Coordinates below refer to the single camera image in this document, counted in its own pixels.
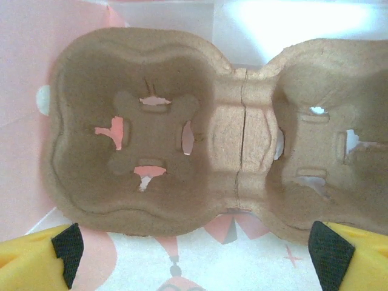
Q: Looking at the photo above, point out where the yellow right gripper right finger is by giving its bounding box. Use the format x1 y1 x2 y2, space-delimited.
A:
308 220 388 291

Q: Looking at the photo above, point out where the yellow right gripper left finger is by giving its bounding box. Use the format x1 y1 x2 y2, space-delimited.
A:
0 223 84 291

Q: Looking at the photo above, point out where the red white paper bag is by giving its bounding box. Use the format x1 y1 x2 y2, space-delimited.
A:
0 0 388 291

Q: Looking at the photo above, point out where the brown pulp cup carrier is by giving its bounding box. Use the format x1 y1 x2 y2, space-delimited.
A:
39 26 388 243

